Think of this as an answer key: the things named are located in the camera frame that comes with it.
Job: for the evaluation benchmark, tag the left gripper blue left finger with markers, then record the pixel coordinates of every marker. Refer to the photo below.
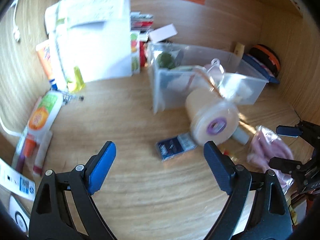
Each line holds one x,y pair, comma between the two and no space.
98,166

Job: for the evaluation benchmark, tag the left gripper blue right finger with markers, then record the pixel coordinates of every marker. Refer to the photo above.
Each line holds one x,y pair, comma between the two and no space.
221,166

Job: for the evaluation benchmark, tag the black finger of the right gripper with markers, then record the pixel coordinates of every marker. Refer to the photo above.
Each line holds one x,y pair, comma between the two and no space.
286,166

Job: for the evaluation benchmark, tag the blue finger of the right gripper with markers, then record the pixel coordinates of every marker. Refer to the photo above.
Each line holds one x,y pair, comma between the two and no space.
288,131

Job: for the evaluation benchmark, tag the pink plastic bag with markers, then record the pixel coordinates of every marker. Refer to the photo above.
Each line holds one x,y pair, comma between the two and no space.
265,145

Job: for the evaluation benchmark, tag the peach cotton pad roll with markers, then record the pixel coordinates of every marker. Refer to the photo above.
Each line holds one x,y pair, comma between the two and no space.
212,118

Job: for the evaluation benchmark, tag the dark blue card packet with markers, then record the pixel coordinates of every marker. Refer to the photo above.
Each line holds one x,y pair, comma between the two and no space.
172,147

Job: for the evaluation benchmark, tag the pink white small tube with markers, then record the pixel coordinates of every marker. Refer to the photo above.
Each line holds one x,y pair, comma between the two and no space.
41,154

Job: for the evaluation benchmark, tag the white orange-label tube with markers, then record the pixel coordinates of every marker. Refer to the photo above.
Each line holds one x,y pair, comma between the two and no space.
44,115

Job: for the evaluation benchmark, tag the blue fabric pencil case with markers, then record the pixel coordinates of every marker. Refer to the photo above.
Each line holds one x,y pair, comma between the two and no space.
261,68

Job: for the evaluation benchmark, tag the black pen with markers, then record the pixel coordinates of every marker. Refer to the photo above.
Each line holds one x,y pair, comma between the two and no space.
67,97

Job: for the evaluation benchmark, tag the black orange round case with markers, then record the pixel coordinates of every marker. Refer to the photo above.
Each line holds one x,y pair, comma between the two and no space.
267,57

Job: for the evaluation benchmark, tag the yellow clear tube bottle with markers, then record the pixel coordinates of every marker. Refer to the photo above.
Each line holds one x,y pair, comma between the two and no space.
75,81

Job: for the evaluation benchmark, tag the yellow cream tube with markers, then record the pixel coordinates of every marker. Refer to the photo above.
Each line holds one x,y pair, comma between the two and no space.
239,50

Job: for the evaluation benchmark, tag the fruit print box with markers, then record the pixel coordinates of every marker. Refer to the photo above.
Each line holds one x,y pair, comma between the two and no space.
135,52

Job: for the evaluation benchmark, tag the clear plastic storage bin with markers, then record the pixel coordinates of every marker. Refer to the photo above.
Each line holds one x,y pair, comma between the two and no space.
241,83

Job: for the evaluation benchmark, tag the orange sunscreen tube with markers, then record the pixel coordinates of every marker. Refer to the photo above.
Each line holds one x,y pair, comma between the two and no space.
43,53

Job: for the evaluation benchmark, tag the white printed paper sheet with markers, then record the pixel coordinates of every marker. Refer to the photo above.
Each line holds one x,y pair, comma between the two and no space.
92,35

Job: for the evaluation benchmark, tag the small white box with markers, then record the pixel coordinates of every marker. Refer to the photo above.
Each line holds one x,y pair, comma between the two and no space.
162,33

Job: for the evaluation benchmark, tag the stack of booklets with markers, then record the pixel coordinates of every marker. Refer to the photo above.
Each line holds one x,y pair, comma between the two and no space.
141,22

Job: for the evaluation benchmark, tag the orange braided cord charm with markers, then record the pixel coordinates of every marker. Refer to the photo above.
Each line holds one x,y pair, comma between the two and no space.
208,79

